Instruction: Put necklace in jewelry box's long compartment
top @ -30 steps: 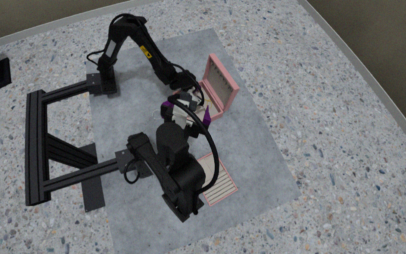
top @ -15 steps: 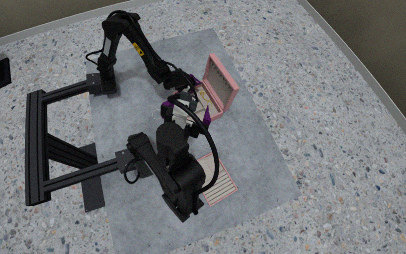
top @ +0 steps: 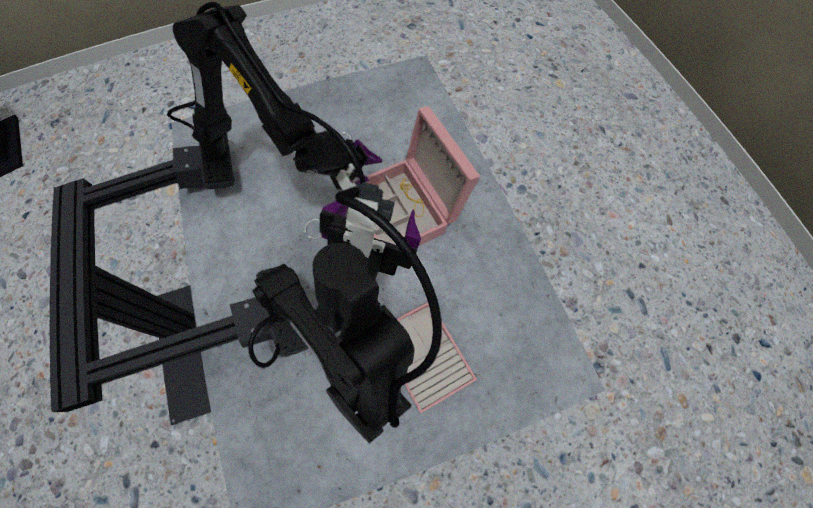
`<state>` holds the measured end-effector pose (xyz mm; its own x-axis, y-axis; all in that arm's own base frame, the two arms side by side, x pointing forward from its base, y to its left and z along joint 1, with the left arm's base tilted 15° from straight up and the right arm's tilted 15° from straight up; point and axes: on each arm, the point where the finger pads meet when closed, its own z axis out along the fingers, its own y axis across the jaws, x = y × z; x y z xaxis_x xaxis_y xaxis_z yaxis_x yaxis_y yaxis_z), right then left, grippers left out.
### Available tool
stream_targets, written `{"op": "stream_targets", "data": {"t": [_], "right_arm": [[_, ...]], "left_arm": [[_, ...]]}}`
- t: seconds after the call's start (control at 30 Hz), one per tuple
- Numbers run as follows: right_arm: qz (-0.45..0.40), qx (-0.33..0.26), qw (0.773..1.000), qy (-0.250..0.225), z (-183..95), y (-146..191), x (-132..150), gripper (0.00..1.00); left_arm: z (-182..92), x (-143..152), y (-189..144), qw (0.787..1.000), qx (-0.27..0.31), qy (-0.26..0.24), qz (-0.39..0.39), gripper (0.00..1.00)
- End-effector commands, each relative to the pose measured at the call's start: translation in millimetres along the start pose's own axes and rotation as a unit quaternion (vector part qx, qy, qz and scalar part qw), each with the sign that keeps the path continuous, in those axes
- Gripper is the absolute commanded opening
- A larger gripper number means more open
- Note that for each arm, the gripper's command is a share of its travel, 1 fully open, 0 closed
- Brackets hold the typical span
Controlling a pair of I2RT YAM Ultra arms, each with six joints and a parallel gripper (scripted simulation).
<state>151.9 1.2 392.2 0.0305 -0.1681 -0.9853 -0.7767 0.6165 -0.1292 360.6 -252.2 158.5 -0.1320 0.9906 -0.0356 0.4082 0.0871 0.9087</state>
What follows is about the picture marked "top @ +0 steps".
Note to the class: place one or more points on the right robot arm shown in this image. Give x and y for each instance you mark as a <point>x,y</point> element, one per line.
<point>374,360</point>

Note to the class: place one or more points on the pink jewelry box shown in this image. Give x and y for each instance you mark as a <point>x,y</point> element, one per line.
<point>433,179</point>

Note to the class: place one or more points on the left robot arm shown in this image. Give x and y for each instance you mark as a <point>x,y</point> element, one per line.
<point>317,152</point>

